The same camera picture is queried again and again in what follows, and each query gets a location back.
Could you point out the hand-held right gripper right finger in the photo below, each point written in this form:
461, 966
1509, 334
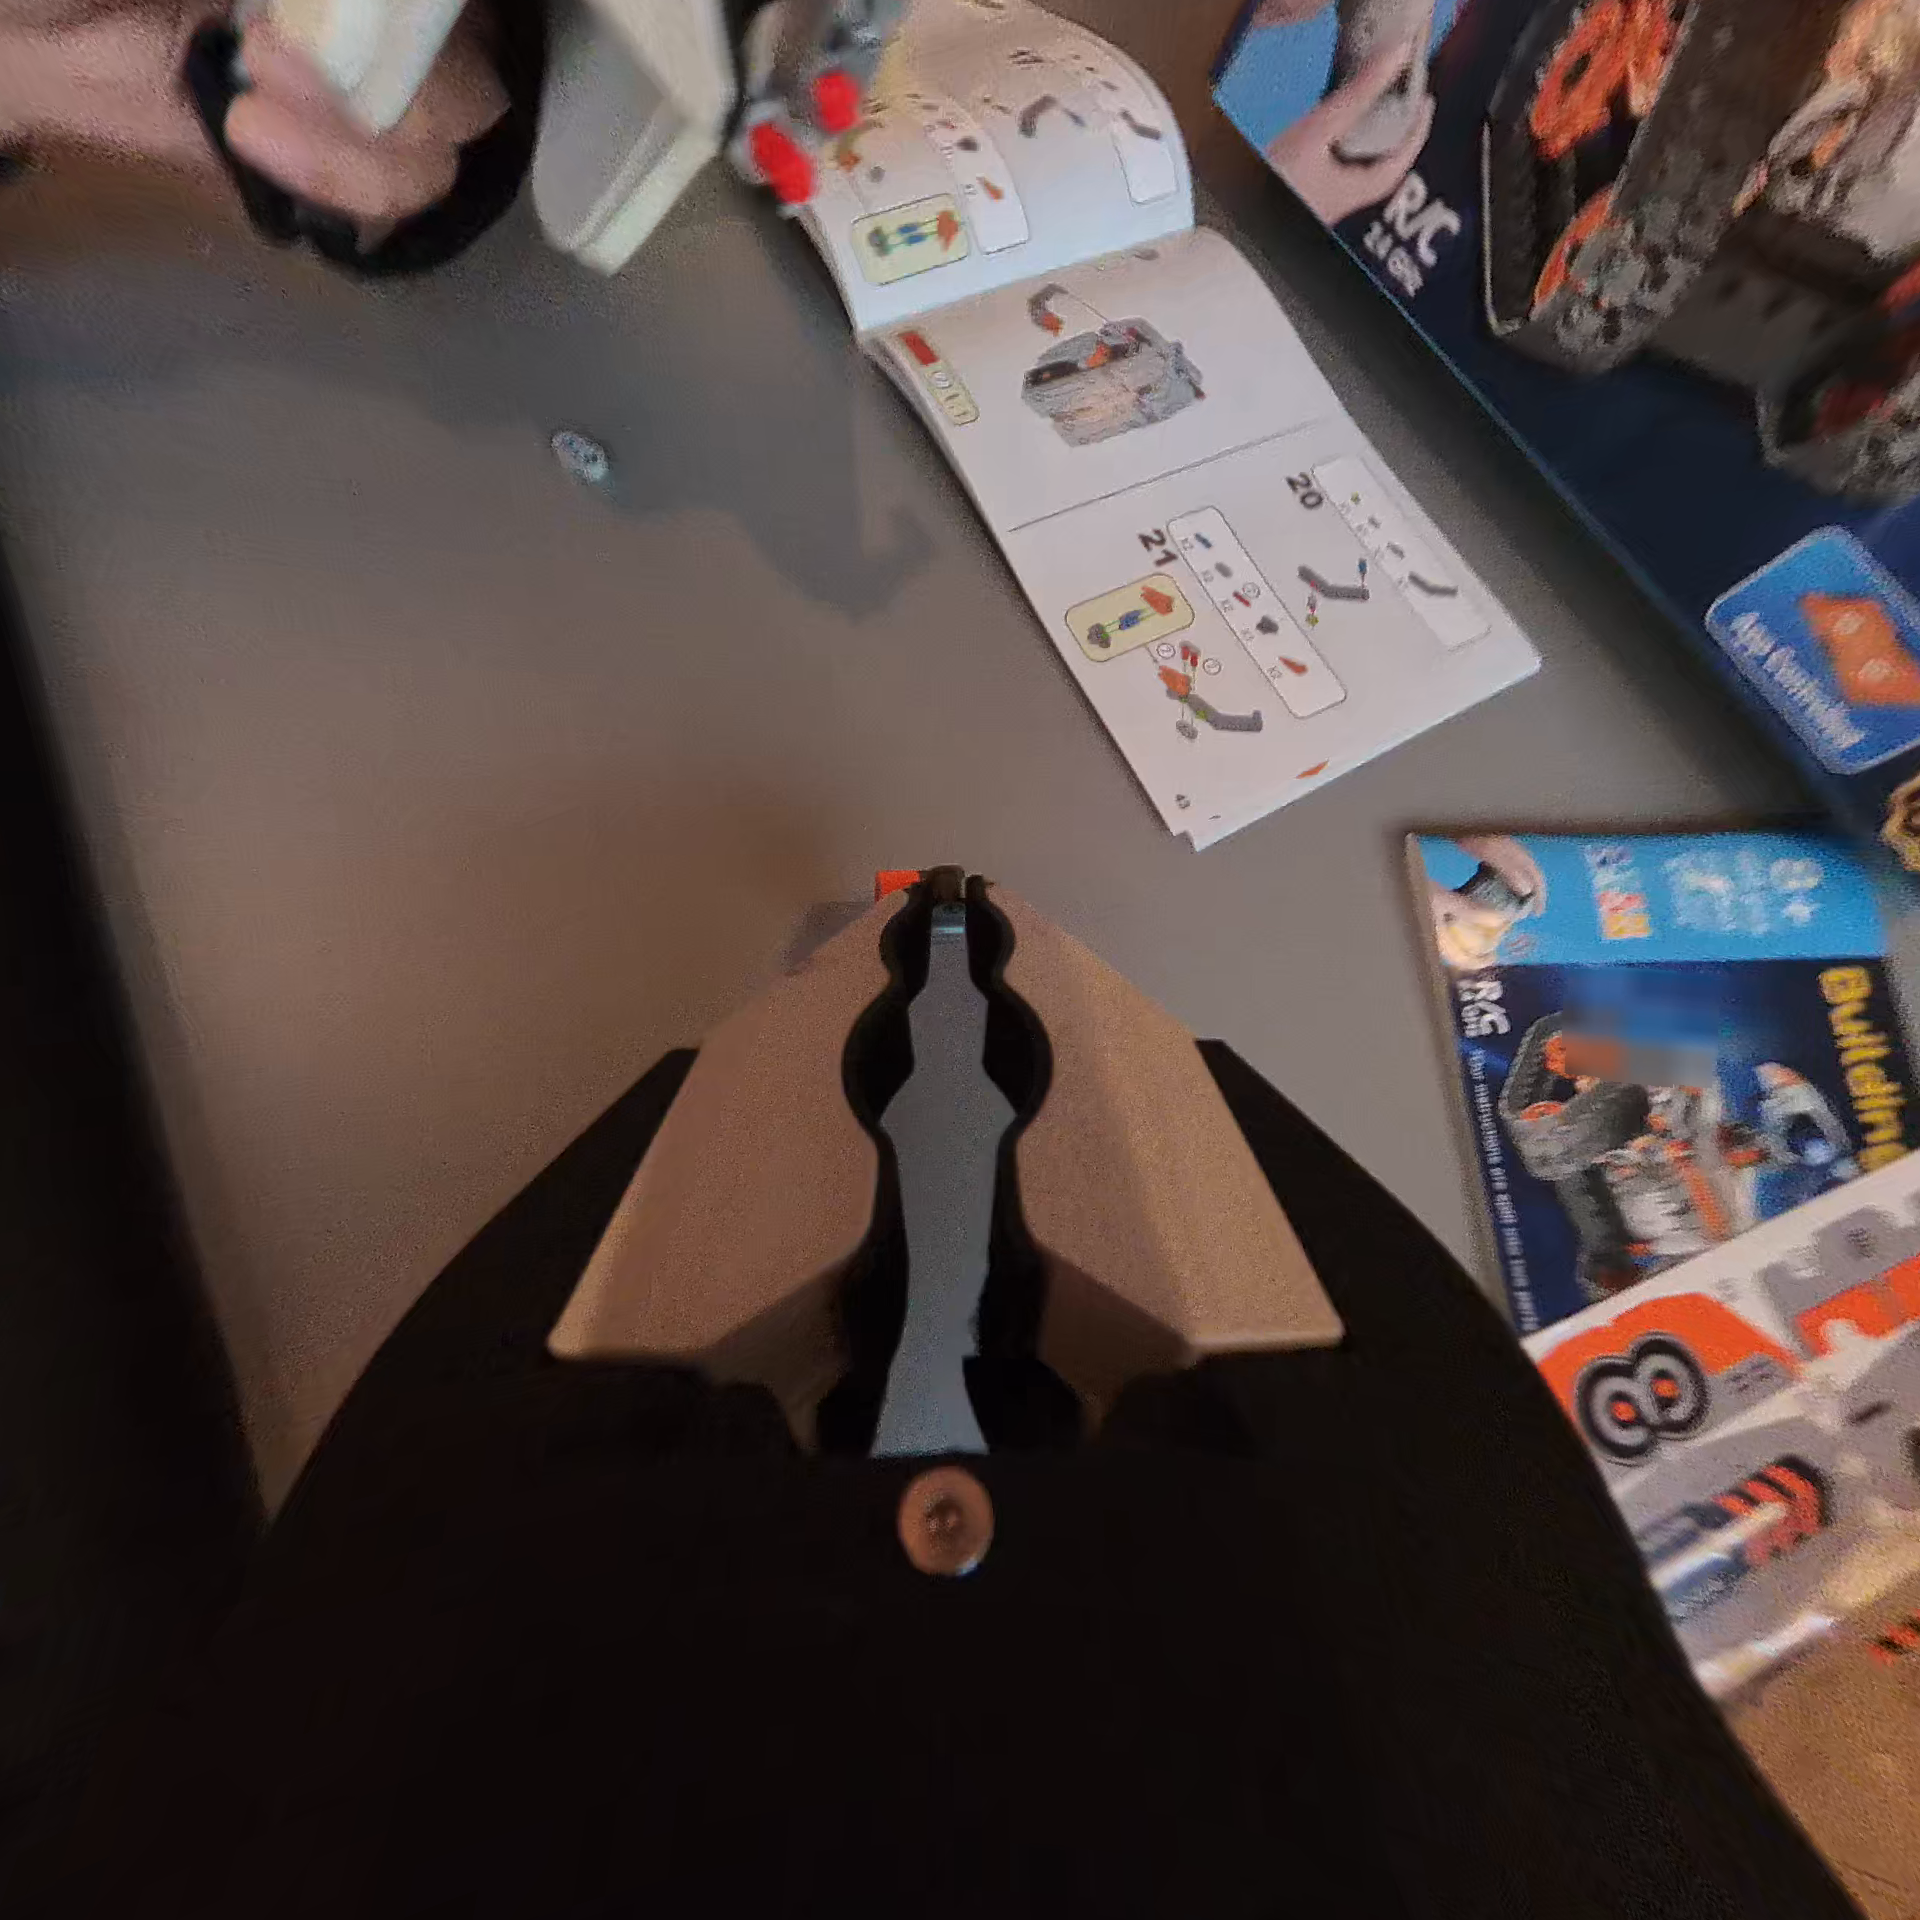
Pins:
1186, 1200

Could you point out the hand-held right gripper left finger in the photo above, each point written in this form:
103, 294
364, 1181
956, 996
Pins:
722, 1200

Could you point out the grey bent beam with pins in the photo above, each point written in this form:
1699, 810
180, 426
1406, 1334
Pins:
788, 149

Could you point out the orange claw piece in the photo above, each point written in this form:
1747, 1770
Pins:
946, 902

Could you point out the grey desk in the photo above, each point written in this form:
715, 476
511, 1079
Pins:
452, 751

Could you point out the person's left hand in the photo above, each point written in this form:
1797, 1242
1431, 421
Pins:
347, 172

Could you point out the small white two-hole beam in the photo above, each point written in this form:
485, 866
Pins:
580, 456

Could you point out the blue closed manual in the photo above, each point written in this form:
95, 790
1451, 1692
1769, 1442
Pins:
1651, 1079

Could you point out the robot sticker sheet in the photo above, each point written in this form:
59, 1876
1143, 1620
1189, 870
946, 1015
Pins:
1724, 1424

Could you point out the open instruction booklet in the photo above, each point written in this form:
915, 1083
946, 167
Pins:
1171, 451

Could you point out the blue robot kit box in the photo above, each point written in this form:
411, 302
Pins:
1651, 226

